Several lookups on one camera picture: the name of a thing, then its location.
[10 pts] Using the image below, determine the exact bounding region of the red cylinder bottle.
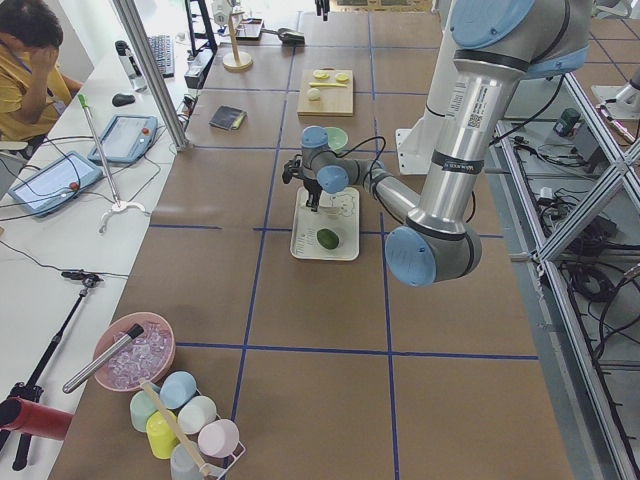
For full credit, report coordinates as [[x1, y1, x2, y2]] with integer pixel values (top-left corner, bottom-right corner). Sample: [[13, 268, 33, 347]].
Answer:
[[1, 397, 73, 440]]

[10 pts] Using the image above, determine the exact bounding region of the metal scoop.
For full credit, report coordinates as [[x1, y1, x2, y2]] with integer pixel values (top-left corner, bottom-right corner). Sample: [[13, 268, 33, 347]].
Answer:
[[261, 28, 305, 46]]

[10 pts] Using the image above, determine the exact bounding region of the white steamed bun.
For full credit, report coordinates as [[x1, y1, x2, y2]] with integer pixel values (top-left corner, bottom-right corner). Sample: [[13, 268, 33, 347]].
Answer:
[[306, 88, 321, 101]]

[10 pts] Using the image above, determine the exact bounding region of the green lime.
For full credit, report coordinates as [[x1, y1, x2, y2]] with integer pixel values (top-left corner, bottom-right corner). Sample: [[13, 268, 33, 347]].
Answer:
[[316, 228, 340, 250]]

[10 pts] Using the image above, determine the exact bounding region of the aluminium frame post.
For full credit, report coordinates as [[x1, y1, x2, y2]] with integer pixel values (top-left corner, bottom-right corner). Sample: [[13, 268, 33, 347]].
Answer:
[[112, 0, 189, 152]]

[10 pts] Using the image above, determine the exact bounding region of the wooden mug tree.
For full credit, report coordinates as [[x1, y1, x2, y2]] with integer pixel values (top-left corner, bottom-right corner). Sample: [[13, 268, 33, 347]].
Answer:
[[222, 13, 253, 73]]

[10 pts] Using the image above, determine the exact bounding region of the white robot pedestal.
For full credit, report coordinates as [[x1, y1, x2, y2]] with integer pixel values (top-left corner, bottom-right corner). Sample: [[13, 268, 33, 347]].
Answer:
[[395, 1, 457, 175]]

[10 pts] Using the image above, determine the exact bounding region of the black computer mouse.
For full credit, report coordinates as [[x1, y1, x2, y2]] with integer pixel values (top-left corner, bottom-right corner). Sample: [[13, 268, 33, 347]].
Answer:
[[111, 93, 136, 107]]

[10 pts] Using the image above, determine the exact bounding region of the white rectangular tray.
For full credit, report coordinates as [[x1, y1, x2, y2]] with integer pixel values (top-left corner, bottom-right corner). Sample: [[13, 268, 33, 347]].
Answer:
[[290, 187, 360, 261]]

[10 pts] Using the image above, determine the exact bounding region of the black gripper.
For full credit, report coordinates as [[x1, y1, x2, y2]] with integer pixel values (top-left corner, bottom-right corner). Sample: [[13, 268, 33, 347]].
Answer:
[[303, 178, 322, 211]]

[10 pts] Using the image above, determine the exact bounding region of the mint green cup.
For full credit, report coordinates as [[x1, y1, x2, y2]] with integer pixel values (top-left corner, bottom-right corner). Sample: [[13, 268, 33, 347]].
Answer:
[[129, 390, 157, 433]]

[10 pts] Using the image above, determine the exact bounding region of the person in yellow shirt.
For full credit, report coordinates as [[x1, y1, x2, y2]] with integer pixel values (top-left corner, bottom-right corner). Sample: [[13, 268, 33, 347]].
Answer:
[[1, 0, 82, 142]]

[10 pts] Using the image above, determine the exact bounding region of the white stand with green tip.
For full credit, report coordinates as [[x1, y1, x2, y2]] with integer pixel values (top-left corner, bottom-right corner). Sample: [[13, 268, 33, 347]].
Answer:
[[77, 94, 151, 234]]

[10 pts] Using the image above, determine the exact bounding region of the clear water bottle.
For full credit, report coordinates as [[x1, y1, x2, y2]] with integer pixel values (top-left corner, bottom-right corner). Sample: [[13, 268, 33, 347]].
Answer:
[[115, 40, 147, 92]]

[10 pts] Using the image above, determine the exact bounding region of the black keyboard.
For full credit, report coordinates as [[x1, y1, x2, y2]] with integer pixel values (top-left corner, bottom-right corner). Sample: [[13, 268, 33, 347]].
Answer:
[[148, 34, 175, 78]]

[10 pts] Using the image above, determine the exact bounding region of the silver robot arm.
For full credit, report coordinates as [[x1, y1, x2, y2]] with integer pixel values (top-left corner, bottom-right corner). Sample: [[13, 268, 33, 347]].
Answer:
[[284, 1, 591, 287]]

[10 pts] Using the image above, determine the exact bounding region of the clear grey cup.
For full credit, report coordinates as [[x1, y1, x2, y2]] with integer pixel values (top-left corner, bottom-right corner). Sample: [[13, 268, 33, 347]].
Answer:
[[170, 444, 204, 480]]

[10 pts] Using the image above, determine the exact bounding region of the pink cup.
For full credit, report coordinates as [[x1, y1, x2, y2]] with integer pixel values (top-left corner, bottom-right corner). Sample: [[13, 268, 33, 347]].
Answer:
[[197, 419, 240, 458]]

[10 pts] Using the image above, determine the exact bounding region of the mint green bowl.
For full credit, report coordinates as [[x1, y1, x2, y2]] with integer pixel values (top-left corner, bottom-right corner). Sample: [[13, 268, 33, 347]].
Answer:
[[324, 127, 349, 155]]

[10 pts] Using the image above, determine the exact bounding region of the black tripod stick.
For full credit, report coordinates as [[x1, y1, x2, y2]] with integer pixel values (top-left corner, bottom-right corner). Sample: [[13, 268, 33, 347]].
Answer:
[[1, 270, 103, 471]]

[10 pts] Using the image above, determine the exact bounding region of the yellow cup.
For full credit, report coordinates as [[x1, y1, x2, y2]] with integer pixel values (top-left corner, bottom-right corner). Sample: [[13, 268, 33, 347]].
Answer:
[[146, 411, 180, 460]]

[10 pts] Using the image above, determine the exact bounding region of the dark glass rack tray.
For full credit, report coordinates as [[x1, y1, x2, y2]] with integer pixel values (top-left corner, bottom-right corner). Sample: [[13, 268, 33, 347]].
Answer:
[[235, 18, 264, 41]]

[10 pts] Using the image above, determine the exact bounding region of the pink bowl with ice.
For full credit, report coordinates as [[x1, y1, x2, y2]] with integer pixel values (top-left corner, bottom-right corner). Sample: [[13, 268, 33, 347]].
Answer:
[[94, 312, 176, 392]]

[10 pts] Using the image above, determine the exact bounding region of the grey yellow sponge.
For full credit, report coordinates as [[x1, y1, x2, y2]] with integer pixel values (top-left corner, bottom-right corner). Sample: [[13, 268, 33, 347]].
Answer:
[[209, 105, 247, 131]]

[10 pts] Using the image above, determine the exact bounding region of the wooden stick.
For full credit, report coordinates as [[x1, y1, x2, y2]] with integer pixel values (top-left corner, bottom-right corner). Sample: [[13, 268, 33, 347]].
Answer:
[[139, 380, 213, 478]]

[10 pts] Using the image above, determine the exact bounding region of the metal muddler stick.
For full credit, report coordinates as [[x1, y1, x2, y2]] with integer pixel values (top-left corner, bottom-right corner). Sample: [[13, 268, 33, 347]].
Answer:
[[62, 323, 144, 394]]

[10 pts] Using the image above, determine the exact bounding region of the far blue teach pendant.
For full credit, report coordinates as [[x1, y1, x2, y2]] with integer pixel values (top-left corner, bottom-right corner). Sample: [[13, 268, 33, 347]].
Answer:
[[99, 114, 159, 165]]

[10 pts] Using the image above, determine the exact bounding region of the white cup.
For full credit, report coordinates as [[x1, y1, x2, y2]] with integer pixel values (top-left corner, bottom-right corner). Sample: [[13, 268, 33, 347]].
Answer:
[[177, 395, 217, 435]]

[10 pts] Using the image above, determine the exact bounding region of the white wire cup rack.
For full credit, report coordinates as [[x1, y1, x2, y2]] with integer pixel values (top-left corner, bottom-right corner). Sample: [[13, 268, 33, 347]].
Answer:
[[180, 387, 246, 479]]

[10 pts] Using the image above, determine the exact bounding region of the wooden cutting board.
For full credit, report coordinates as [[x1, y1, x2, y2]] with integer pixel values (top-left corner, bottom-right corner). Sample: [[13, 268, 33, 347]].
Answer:
[[297, 69, 355, 117]]

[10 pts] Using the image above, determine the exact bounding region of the near blue teach pendant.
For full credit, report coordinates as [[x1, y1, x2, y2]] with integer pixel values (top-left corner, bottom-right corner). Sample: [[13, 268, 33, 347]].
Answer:
[[8, 151, 103, 217]]

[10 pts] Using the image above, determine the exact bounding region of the blue teach pendant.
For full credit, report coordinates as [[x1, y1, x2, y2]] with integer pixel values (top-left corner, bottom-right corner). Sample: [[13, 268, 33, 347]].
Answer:
[[99, 114, 159, 165], [8, 151, 103, 217]]

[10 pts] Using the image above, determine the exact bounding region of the light blue cup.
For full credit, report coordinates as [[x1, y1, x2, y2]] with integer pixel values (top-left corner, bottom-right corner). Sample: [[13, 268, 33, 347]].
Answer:
[[160, 371, 197, 410]]

